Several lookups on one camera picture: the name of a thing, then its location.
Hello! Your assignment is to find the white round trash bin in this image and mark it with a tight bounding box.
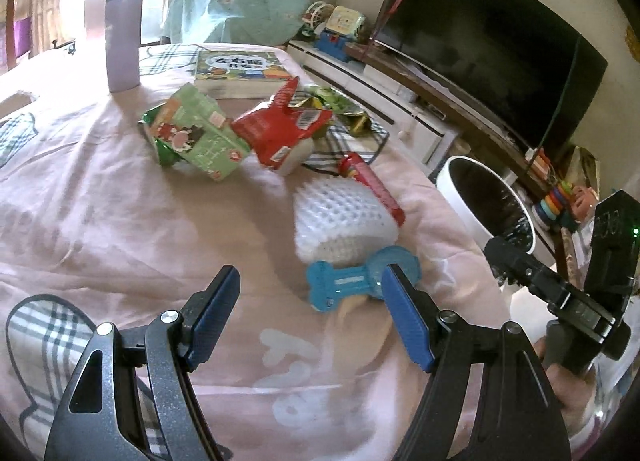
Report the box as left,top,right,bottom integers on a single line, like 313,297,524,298
436,155,536,254

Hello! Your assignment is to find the toy cash register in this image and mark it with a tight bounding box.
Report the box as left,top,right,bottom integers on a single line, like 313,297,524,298
302,2,367,62

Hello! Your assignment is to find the teal covered armchair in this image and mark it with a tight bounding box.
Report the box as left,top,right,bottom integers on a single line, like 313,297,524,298
163,0,309,46

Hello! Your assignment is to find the pink bed sheet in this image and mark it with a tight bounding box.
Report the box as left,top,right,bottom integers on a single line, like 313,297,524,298
0,42,511,461

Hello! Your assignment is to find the blue bone-shaped toy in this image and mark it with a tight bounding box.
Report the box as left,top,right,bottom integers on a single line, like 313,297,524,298
306,245,421,313

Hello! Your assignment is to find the children's picture book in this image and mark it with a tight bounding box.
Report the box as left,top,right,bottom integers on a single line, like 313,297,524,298
193,49,292,100

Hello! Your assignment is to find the white TV cabinet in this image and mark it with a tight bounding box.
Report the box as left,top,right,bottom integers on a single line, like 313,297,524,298
286,40,458,173

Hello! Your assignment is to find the person's right hand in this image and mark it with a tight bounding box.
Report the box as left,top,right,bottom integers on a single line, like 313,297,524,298
544,363,597,435

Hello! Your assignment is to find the red snack bag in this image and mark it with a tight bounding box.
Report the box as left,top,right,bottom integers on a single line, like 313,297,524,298
231,77,333,175

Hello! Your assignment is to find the rainbow stacking ring toy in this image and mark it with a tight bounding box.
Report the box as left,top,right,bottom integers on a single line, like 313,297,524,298
532,180,577,231

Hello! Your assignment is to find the purple thermos bottle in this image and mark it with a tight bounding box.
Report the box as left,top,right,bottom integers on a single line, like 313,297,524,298
104,0,142,92

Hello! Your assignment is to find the white foam fruit net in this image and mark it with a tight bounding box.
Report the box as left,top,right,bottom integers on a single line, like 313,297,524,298
293,178,399,267

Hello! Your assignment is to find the dark wooden shelf board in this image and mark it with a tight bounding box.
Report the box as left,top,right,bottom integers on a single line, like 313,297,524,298
345,43,548,198

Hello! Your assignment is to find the green paper carton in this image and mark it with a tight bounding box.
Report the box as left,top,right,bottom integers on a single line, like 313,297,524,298
138,84,252,181

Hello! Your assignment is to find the green gold snack wrapper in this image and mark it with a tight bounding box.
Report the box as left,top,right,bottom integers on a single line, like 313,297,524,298
300,85,372,137

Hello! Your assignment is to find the black flat screen television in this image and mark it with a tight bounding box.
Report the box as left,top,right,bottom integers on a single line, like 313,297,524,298
374,0,608,158

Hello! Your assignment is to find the red snack tube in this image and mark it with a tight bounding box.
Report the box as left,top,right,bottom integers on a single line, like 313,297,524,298
338,152,406,227

